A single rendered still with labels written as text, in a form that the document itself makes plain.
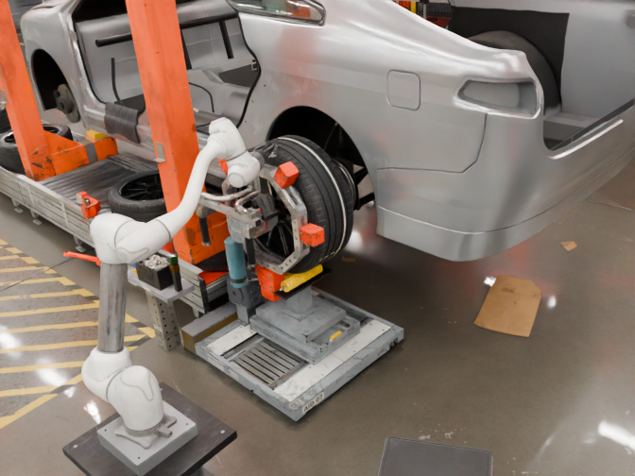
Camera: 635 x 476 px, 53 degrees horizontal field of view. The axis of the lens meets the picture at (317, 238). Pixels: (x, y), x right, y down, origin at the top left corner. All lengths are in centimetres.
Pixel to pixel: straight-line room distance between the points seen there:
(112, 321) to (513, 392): 190
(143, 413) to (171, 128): 133
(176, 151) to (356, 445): 162
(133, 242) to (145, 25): 110
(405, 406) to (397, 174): 113
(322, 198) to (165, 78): 91
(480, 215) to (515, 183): 19
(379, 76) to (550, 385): 172
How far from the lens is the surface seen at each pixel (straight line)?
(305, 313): 341
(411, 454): 251
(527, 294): 403
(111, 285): 255
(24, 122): 492
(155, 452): 262
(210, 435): 271
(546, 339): 368
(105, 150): 521
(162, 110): 311
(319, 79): 299
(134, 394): 254
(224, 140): 259
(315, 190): 285
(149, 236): 237
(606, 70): 417
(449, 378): 335
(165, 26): 307
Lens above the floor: 217
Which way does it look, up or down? 28 degrees down
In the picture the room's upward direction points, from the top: 4 degrees counter-clockwise
